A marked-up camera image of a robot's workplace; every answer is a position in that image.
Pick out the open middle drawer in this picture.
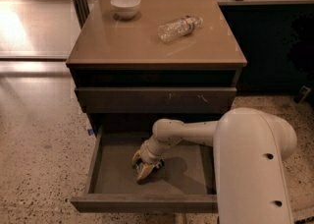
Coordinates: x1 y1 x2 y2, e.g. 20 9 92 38
71 129 218 213

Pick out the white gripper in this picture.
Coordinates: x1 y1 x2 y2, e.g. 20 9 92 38
131 137 170 182

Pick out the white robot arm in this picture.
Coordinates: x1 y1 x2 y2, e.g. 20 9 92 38
131 108 297 224

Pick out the clear plastic water bottle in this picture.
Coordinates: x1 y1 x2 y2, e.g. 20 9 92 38
157 16 203 43

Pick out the closed top drawer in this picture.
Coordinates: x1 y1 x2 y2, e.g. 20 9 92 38
76 87 236 114

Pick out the brown drawer cabinet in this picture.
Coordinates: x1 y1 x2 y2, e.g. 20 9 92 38
66 0 248 214

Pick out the blue tape piece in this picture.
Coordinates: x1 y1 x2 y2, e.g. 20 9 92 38
87 129 94 136

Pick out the white ceramic bowl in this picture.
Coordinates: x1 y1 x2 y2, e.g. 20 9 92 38
110 0 141 20

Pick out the small black floor object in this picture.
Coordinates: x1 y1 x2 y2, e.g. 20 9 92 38
294 85 312 103

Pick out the blue pepsi can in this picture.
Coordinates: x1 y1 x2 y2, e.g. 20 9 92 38
153 158 165 171

